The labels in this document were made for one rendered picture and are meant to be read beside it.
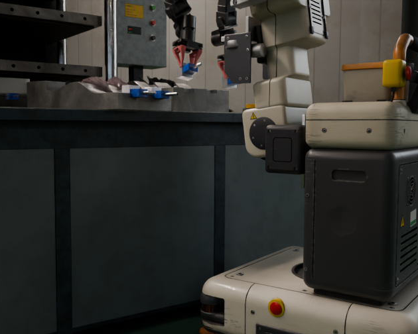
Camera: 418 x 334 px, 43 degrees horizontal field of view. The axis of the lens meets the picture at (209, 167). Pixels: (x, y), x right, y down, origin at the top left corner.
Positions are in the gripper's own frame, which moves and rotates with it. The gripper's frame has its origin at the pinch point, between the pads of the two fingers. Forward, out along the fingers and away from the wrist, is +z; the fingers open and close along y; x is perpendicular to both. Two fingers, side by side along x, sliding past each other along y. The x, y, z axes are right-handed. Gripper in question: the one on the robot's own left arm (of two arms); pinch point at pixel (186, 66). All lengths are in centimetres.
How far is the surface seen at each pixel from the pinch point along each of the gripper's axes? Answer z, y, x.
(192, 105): 14.4, -3.1, -0.4
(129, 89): 16.2, 27.8, 9.0
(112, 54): -24, 1, -69
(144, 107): 20.7, 20.5, 7.0
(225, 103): 11.2, -19.0, -0.4
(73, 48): -149, -96, -402
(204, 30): -131, -160, -232
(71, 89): 14.2, 40.4, -10.2
